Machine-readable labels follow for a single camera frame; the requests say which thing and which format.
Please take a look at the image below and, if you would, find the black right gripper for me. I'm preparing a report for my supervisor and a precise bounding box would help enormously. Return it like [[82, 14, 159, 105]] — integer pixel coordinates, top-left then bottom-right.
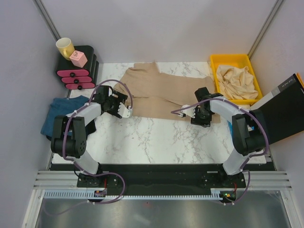
[[190, 106, 212, 128]]

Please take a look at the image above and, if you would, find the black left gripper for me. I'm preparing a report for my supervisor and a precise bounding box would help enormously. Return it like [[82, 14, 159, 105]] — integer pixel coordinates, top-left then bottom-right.
[[105, 90, 128, 118]]

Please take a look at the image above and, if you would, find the tan beige t shirt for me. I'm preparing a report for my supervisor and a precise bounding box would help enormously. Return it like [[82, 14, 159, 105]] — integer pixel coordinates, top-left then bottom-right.
[[120, 62, 216, 121]]

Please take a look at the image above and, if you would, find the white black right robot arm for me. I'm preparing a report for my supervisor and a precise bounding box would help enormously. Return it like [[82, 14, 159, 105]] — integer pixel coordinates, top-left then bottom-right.
[[191, 87, 269, 187]]

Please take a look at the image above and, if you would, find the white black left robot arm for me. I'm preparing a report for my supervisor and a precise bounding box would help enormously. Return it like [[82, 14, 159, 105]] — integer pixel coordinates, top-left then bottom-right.
[[51, 85, 132, 187]]

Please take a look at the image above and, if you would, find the blue white booklet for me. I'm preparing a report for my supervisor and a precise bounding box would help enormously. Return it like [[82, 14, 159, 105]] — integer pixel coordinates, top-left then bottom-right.
[[227, 121, 233, 137]]

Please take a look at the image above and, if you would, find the black pink drawer unit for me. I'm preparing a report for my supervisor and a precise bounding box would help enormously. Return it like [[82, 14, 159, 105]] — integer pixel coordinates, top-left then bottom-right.
[[55, 45, 99, 90]]

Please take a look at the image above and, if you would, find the cream yellow t shirt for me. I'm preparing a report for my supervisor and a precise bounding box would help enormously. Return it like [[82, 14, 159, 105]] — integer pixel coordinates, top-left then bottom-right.
[[216, 65, 258, 100]]

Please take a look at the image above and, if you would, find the blue folded t shirt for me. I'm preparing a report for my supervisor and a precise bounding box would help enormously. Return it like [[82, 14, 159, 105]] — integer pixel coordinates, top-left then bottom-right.
[[40, 95, 89, 140]]

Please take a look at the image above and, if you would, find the pink cube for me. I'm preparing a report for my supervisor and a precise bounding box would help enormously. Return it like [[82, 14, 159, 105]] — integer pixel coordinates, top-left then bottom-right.
[[69, 50, 87, 68]]

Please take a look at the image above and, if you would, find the yellow plastic bin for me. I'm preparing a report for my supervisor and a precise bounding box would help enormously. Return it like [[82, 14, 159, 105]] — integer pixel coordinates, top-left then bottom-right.
[[210, 54, 263, 105]]

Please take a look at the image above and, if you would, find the yellow mug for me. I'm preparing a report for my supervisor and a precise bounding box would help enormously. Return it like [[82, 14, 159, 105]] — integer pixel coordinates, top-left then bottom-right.
[[56, 38, 75, 60]]

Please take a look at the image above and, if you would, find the black clip file binder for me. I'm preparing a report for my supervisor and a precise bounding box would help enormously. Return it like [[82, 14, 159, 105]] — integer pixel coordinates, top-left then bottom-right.
[[250, 74, 304, 144]]

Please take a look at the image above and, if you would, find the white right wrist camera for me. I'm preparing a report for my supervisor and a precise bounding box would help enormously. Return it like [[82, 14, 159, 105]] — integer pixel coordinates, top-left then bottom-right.
[[181, 104, 196, 118]]

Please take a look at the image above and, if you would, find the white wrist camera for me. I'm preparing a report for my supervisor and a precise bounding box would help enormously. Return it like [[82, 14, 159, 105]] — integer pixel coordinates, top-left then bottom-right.
[[118, 102, 133, 118], [181, 104, 196, 118]]

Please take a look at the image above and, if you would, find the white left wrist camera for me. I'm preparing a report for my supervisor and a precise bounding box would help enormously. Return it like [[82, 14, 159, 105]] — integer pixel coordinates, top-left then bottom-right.
[[118, 102, 133, 118]]

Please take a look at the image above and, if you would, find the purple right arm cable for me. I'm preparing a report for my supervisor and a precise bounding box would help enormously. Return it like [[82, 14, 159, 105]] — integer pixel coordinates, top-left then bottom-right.
[[171, 98, 269, 205]]

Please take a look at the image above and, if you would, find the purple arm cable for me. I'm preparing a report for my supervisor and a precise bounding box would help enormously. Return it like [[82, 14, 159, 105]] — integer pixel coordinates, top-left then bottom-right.
[[171, 98, 269, 205], [42, 80, 134, 216]]

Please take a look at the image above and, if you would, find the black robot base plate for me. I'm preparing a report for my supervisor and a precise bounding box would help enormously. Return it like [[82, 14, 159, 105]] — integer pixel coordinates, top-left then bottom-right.
[[77, 164, 246, 196]]

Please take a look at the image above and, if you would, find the aluminium frame rail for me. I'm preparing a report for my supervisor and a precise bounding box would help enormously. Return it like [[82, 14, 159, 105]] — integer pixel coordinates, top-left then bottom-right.
[[34, 171, 292, 190]]

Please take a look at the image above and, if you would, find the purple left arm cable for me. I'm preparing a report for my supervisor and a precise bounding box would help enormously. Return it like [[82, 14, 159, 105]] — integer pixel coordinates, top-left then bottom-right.
[[42, 80, 134, 216]]

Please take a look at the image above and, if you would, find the white slotted cable duct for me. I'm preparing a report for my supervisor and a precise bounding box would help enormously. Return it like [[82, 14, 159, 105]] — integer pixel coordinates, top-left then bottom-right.
[[44, 189, 237, 201]]

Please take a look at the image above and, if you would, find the left aluminium corner post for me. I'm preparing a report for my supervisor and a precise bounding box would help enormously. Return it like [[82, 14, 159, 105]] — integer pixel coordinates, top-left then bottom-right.
[[33, 0, 61, 41]]

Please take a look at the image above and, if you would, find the aluminium corner post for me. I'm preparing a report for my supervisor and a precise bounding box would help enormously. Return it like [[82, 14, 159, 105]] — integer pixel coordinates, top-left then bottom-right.
[[33, 0, 61, 41], [247, 0, 285, 59]]

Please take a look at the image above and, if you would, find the right aluminium corner post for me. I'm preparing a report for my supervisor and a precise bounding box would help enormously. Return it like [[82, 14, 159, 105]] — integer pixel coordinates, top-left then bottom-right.
[[247, 0, 285, 59]]

